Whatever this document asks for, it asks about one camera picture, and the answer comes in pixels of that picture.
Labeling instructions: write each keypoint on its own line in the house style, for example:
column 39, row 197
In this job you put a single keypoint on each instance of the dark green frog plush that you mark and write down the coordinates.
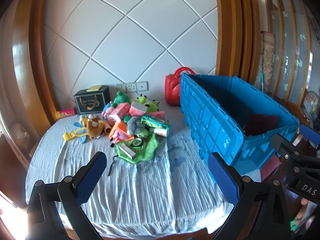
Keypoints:
column 120, row 98

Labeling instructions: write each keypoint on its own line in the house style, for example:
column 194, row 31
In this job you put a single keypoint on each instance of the yellow blue dragonfly toy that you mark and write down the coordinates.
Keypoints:
column 79, row 132

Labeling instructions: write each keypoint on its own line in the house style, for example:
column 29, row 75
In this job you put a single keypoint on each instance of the black tape roll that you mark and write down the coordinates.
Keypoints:
column 137, row 142

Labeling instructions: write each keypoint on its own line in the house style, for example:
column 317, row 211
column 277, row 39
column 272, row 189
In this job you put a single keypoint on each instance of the pink tissue pack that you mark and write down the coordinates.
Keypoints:
column 120, row 112

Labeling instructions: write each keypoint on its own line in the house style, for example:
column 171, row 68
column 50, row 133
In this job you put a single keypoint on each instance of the light green frog plush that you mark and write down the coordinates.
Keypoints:
column 152, row 106

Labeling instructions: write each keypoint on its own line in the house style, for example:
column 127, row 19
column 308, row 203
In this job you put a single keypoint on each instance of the blue plastic storage crate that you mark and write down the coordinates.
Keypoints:
column 233, row 118

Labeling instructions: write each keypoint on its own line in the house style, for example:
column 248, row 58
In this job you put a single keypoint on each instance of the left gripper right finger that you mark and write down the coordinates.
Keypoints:
column 264, row 203

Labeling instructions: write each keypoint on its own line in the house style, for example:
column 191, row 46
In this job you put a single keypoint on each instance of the pink yellow cylinder can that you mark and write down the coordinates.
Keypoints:
column 66, row 113

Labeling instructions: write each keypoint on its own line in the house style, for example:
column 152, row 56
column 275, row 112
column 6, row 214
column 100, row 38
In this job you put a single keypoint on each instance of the person's hand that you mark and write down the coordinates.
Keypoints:
column 304, row 202

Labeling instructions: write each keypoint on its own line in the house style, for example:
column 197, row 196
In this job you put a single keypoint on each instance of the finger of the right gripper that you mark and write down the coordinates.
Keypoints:
column 287, row 146
column 308, row 131

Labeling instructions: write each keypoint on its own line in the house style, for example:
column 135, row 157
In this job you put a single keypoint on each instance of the red plastic toy case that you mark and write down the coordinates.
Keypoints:
column 172, row 86

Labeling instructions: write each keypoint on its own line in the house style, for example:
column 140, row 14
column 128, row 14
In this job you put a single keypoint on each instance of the white medicine bottle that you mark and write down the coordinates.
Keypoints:
column 159, row 131

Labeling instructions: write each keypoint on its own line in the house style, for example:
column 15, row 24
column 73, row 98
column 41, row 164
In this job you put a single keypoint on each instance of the white wall socket panel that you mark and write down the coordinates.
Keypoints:
column 141, row 86

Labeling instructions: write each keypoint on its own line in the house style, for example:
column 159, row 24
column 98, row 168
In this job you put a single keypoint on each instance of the brown teddy bear plush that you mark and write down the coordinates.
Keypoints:
column 93, row 124

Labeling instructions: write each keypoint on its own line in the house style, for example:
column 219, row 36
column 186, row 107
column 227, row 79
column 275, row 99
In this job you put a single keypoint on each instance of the green wet wipes pack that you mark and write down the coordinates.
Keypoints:
column 154, row 122

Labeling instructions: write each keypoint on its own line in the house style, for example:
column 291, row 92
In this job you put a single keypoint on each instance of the pink white medicine box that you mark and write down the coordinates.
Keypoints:
column 137, row 109

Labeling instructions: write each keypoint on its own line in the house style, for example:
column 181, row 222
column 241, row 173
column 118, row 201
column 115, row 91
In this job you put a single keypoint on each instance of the orange pink plush toy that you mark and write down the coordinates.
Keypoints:
column 119, row 133

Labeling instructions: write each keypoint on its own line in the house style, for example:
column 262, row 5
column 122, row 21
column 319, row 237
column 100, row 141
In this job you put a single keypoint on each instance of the small white rectangular box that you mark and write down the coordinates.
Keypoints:
column 130, row 153

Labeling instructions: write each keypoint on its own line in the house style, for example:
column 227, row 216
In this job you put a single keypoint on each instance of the rolled patterned carpet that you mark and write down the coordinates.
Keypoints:
column 266, row 60

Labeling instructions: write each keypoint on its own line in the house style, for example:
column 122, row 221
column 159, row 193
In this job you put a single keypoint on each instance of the dark gift bag box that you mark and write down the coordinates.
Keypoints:
column 92, row 102

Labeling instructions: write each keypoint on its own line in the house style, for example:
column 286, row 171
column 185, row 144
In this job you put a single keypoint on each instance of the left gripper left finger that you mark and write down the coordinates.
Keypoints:
column 44, row 221

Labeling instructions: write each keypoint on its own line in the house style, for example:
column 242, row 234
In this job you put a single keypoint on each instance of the wooden chair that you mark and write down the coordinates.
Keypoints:
column 294, row 110

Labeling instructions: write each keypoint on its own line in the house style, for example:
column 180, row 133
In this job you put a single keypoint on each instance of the grey fluffy plush toy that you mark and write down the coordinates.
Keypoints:
column 134, row 125

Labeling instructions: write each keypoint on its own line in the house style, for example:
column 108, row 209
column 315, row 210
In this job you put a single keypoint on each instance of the teal mop handle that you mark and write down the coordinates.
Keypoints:
column 262, row 82

